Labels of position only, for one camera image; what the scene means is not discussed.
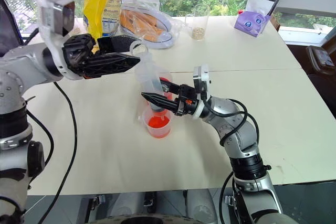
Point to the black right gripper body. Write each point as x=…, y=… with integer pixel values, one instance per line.
x=187, y=102

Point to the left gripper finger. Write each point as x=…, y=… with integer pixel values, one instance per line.
x=113, y=64
x=115, y=44

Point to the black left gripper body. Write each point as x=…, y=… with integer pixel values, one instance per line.
x=78, y=53

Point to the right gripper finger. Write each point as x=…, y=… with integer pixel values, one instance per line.
x=162, y=102
x=172, y=87

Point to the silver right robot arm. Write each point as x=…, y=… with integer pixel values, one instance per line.
x=244, y=134

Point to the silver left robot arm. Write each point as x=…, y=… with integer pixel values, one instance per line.
x=23, y=61

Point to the clear cup with red liquid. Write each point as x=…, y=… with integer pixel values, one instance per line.
x=157, y=129

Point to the orange bread loaf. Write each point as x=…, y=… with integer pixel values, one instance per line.
x=141, y=24

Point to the yellow snack bag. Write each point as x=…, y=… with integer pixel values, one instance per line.
x=99, y=3

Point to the white oval dish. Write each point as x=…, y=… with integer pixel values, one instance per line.
x=165, y=39

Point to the clear plastic bag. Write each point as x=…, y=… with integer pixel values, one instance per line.
x=176, y=24

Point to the clear glass tumbler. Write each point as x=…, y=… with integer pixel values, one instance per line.
x=198, y=24

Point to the purple tissue box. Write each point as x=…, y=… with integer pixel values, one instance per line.
x=249, y=23

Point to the small red object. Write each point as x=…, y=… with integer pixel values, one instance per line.
x=240, y=12

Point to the silver rounded robot leg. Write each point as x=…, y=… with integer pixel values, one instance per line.
x=128, y=204
x=202, y=203

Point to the dark brown chair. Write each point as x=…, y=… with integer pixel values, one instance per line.
x=321, y=60

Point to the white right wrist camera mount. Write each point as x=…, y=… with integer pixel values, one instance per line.
x=203, y=77

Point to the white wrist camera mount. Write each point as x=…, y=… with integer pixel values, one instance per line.
x=203, y=77
x=46, y=6

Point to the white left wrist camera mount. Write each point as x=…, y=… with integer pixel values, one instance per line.
x=46, y=6

